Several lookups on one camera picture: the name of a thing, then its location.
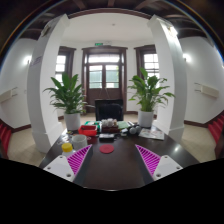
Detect right potted green plant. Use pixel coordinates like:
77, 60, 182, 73
129, 68, 174, 128

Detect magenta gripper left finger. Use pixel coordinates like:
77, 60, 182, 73
44, 145, 93, 182

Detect right white pillar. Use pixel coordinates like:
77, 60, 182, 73
148, 15, 187, 142

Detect potted green plant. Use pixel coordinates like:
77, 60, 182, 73
129, 68, 174, 128
46, 73, 89, 131

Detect dark wooden double door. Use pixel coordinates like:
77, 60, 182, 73
81, 46, 127, 113

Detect tray with white cups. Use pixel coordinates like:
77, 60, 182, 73
101, 118, 120, 133

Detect right wall radiator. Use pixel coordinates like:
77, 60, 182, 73
195, 83, 219, 98

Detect wall radiator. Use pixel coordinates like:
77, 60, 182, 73
0, 87, 17, 103
195, 83, 219, 98

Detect yellow-capped plastic bottle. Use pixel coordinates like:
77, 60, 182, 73
61, 143, 75, 157

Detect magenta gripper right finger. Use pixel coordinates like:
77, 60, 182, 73
136, 145, 182, 181

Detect right wooden window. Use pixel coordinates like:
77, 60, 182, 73
135, 45, 159, 77

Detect red round coaster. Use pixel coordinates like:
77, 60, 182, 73
99, 144, 114, 154

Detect left white pillar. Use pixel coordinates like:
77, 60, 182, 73
27, 14, 69, 153

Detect white ceramic mug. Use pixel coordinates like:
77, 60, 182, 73
71, 134, 87, 151

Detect black chair back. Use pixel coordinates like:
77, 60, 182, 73
95, 99, 123, 121

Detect grey round objects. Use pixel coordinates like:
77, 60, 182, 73
129, 125, 141, 134

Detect wooden window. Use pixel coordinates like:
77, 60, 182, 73
55, 46, 76, 82
135, 45, 159, 77

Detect left wooden window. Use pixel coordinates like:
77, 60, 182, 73
55, 46, 76, 82

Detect white pillar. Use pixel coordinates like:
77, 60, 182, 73
148, 15, 187, 142
27, 14, 69, 153

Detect black rectangular device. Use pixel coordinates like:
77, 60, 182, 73
99, 133, 115, 139

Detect left potted green plant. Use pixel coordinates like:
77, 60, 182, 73
46, 73, 89, 131

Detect printed paper sheet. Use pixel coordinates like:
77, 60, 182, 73
139, 128, 164, 140

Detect red plastic box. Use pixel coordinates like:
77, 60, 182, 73
78, 125, 97, 136

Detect left wall radiator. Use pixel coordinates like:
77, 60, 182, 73
0, 87, 17, 103

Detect green book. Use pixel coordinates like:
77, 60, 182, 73
117, 121, 129, 129

